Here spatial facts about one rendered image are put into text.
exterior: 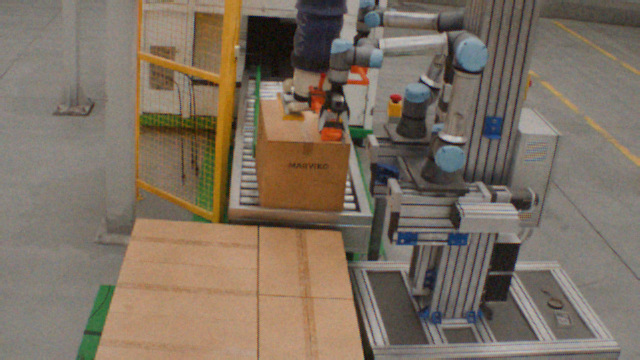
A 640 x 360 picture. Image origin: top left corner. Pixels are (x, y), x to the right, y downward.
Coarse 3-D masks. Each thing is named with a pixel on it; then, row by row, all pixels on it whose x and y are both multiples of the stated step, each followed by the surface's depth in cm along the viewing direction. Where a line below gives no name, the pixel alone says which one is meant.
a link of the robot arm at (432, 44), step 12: (420, 36) 294; (432, 36) 293; (444, 36) 291; (456, 36) 289; (384, 48) 293; (396, 48) 292; (408, 48) 292; (420, 48) 292; (432, 48) 292; (444, 48) 292
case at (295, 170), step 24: (264, 120) 385; (312, 120) 391; (264, 144) 376; (288, 144) 363; (312, 144) 365; (336, 144) 367; (264, 168) 371; (288, 168) 368; (312, 168) 370; (336, 168) 372; (264, 192) 372; (288, 192) 374; (312, 192) 376; (336, 192) 377
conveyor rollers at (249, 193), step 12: (252, 84) 565; (264, 84) 571; (276, 84) 574; (252, 96) 540; (264, 96) 543; (276, 96) 549; (252, 108) 517; (252, 120) 499; (252, 132) 479; (252, 144) 459; (252, 168) 434; (252, 180) 418; (252, 192) 402; (348, 192) 415; (240, 204) 392; (252, 204) 393; (348, 204) 399
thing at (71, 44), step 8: (64, 0) 594; (72, 0) 595; (64, 8) 597; (72, 8) 597; (64, 16) 600; (72, 16) 600; (64, 24) 603; (72, 24) 603; (64, 32) 605; (72, 32) 606; (64, 40) 608; (72, 40) 609; (64, 48) 611; (72, 48) 612; (64, 56) 614; (72, 56) 615; (64, 64) 617; (72, 64) 618; (64, 72) 620; (72, 72) 621; (64, 80) 623; (72, 80) 623; (64, 88) 626; (72, 88) 626; (64, 96) 629; (72, 96) 629; (64, 104) 632; (72, 104) 633
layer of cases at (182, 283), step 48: (144, 240) 345; (192, 240) 350; (240, 240) 355; (288, 240) 360; (336, 240) 364; (144, 288) 309; (192, 288) 314; (240, 288) 318; (288, 288) 322; (336, 288) 326; (144, 336) 280; (192, 336) 284; (240, 336) 287; (288, 336) 291; (336, 336) 294
